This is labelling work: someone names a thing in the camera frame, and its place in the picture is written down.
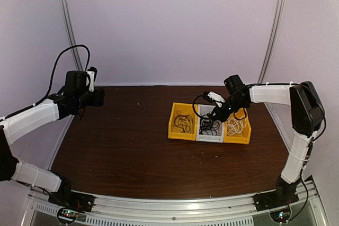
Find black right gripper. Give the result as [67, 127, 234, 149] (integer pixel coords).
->
[210, 96, 248, 122]

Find black cables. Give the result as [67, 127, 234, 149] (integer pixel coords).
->
[198, 113, 221, 136]

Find white cable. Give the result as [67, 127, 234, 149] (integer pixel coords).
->
[226, 116, 249, 136]

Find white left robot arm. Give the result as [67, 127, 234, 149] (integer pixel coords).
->
[1, 67, 105, 207]

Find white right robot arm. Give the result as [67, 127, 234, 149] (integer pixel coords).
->
[202, 75, 326, 206]

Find white plastic bin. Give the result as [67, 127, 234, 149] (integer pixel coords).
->
[196, 104, 225, 143]

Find yellow bin right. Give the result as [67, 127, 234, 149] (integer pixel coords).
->
[224, 109, 252, 144]

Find yellow bin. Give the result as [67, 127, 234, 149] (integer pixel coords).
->
[168, 102, 198, 141]
[224, 109, 252, 144]

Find yellow bin left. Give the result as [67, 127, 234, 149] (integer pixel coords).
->
[168, 102, 198, 141]

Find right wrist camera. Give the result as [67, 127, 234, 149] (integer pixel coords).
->
[202, 91, 225, 107]

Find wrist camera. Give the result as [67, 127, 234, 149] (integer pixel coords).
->
[202, 91, 225, 107]
[86, 67, 97, 92]

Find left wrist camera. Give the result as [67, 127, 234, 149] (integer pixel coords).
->
[86, 67, 97, 92]

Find left aluminium corner post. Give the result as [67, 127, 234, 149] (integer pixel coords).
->
[60, 0, 84, 71]

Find aluminium corner post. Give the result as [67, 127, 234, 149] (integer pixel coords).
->
[257, 0, 286, 83]
[60, 0, 84, 71]

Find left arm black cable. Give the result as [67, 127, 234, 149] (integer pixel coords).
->
[0, 45, 92, 121]

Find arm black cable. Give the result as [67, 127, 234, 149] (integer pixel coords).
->
[0, 45, 92, 121]
[192, 83, 327, 208]

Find right aluminium corner post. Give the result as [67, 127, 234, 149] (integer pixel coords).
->
[257, 0, 286, 83]

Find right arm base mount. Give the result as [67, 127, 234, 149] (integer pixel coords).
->
[252, 191, 299, 224]

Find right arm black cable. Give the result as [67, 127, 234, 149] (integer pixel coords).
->
[192, 83, 327, 208]

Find aluminium front rail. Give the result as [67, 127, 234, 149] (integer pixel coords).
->
[26, 183, 323, 226]

